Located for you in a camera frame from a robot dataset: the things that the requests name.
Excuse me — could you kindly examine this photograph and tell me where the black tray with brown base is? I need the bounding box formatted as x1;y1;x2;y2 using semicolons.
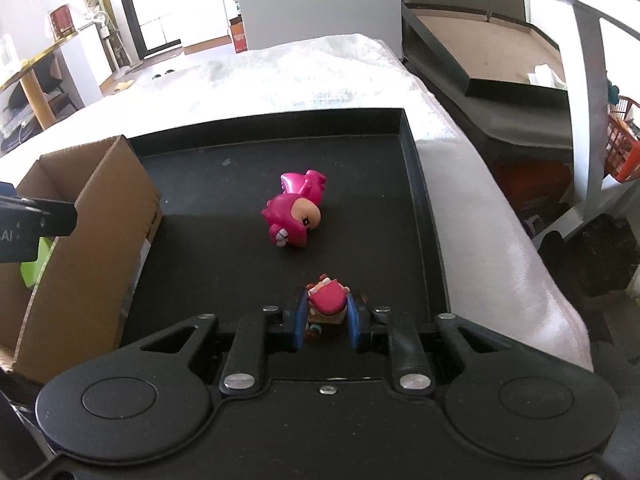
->
402;2;572;111

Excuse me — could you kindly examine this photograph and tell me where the white plastic bag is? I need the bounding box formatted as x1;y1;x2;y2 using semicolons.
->
527;62;569;89

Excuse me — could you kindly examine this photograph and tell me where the brown cardboard box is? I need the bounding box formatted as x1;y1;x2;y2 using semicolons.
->
0;135;163;386

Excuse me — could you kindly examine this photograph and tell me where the black framed glass door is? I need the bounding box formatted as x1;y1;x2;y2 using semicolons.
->
120;0;187;59

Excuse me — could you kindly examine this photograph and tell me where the white kitchen cabinet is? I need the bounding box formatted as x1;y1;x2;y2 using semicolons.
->
167;0;239;54

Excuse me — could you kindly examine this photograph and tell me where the grey metal frame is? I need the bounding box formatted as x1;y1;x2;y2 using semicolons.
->
562;0;640;222

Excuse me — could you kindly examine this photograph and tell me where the pink dragon figurine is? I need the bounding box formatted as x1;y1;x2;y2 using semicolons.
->
261;170;328;249

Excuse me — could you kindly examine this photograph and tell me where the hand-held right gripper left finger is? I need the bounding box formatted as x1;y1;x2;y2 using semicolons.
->
120;290;311;398

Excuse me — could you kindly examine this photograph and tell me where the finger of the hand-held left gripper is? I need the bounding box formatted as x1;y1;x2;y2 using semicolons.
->
0;195;79;239

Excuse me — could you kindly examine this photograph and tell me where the white low cabinet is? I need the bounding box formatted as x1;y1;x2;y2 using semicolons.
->
55;22;122;109

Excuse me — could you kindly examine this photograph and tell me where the red basket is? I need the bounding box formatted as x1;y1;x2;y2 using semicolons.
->
605;97;640;184

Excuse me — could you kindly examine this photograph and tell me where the round table with gold edge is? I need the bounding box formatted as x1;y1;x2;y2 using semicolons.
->
0;35;84;132

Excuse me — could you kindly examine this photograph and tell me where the orange box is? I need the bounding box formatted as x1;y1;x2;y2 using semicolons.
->
229;16;249;55

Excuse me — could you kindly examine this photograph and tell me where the green toy bin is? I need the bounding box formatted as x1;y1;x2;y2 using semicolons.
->
20;237;54;289

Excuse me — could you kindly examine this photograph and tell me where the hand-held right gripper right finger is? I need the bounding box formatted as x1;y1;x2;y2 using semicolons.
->
345;292;587;398

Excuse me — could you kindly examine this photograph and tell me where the red dress girl figurine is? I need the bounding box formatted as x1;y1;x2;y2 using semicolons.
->
305;273;351;343

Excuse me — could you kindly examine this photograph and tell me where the red tin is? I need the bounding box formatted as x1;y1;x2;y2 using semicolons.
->
48;5;77;39

